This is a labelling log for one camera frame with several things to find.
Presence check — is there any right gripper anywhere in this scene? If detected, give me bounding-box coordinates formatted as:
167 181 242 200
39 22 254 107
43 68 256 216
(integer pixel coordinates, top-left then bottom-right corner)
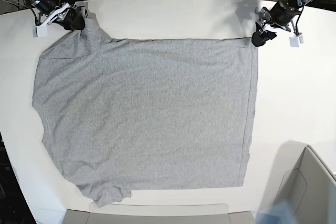
30 0 85 31

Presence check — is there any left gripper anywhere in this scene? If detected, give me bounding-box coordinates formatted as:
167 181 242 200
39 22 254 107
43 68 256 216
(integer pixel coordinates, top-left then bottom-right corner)
251 2 301 47

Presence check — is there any grey T-shirt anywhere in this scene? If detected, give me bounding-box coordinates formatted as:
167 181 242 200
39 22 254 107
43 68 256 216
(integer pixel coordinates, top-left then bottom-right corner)
32 18 258 207

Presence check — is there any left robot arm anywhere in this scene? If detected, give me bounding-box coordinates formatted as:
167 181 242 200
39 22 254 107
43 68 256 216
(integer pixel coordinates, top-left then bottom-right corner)
251 0 313 47

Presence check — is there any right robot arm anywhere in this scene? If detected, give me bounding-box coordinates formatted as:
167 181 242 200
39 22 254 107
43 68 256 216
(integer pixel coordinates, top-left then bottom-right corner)
24 0 85 37

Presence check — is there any grey plastic bin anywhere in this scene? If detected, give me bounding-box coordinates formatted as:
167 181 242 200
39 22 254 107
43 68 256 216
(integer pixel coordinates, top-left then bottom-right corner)
255 145 335 223

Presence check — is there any grey tray front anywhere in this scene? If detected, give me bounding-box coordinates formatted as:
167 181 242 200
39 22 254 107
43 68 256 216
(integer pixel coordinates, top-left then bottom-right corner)
62 204 255 223

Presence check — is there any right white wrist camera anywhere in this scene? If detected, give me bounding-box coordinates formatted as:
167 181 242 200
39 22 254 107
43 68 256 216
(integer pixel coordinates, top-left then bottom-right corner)
32 25 48 38

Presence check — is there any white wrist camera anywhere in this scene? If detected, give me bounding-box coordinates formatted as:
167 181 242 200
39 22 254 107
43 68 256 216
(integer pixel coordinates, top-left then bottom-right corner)
32 25 48 38
289 33 304 48

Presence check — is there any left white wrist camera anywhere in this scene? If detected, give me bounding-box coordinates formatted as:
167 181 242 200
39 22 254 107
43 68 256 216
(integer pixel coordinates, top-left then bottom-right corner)
289 33 304 48

